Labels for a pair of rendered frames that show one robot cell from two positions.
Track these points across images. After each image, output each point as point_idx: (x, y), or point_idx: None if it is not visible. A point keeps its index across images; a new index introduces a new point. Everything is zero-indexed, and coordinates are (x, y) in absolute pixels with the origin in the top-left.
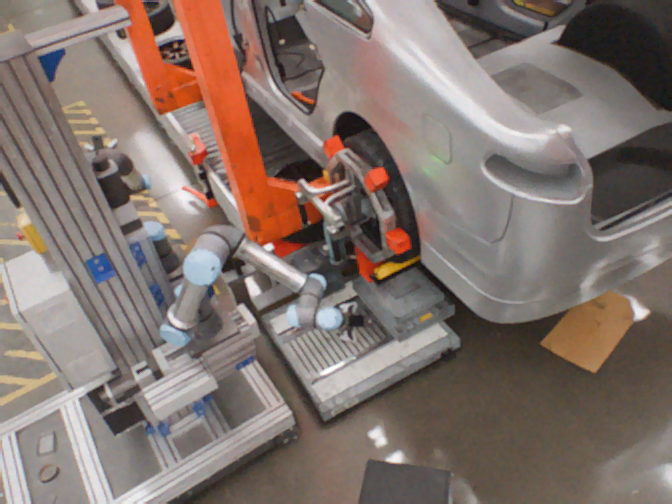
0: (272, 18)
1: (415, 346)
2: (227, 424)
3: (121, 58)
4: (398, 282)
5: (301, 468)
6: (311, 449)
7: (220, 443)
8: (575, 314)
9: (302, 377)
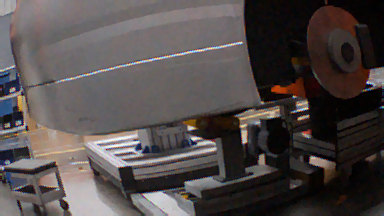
0: None
1: (170, 211)
2: (129, 160)
3: None
4: (218, 163)
5: (105, 201)
6: (116, 203)
7: (114, 158)
8: None
9: (173, 189)
